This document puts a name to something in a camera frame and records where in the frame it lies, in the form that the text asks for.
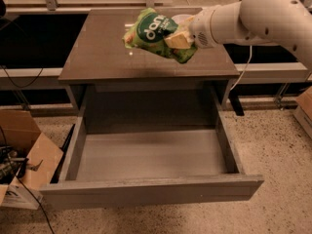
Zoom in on open cardboard box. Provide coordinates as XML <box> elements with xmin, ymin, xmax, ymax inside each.
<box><xmin>0</xmin><ymin>110</ymin><xmax>63</xmax><ymax>210</ymax></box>

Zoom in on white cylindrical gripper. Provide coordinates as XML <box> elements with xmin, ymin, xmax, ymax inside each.
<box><xmin>165</xmin><ymin>5</ymin><xmax>219</xmax><ymax>49</ymax></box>

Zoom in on grey cabinet with glossy top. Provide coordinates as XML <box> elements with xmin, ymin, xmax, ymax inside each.
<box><xmin>58</xmin><ymin>9</ymin><xmax>239</xmax><ymax>100</ymax></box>

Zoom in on open grey drawer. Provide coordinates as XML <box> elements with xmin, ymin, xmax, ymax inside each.
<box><xmin>41</xmin><ymin>86</ymin><xmax>263</xmax><ymax>209</ymax></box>

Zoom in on metal window railing frame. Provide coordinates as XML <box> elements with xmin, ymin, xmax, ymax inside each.
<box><xmin>0</xmin><ymin>0</ymin><xmax>312</xmax><ymax>17</ymax></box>

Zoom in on cardboard box at right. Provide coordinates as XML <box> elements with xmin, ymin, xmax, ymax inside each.
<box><xmin>293</xmin><ymin>86</ymin><xmax>312</xmax><ymax>138</ymax></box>

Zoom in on white ceramic bowl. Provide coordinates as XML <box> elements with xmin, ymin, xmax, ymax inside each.
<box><xmin>172</xmin><ymin>14</ymin><xmax>193</xmax><ymax>24</ymax></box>

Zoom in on white hanging cable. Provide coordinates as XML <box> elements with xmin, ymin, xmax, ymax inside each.
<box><xmin>229</xmin><ymin>45</ymin><xmax>254</xmax><ymax>92</ymax></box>

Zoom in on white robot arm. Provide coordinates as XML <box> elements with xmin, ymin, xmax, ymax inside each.
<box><xmin>165</xmin><ymin>0</ymin><xmax>312</xmax><ymax>68</ymax></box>

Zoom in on green rice chip bag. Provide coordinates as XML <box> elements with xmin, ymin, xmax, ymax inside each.
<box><xmin>123</xmin><ymin>8</ymin><xmax>197</xmax><ymax>63</ymax></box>

